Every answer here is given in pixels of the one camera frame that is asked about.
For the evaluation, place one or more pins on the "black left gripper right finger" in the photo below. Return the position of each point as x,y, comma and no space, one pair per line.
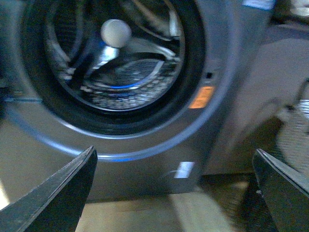
284,190

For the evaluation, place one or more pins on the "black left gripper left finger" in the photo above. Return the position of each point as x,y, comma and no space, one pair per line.
55,205

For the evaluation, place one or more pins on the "grey front-load washing machine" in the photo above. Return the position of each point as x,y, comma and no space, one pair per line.
62,89

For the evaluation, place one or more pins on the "orange warning sticker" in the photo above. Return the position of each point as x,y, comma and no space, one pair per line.
202,98

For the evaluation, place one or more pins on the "grey cabinet beside washer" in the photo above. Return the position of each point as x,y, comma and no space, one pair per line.
252,120

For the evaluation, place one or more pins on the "white ball in drum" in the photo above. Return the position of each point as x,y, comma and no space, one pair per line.
115,33

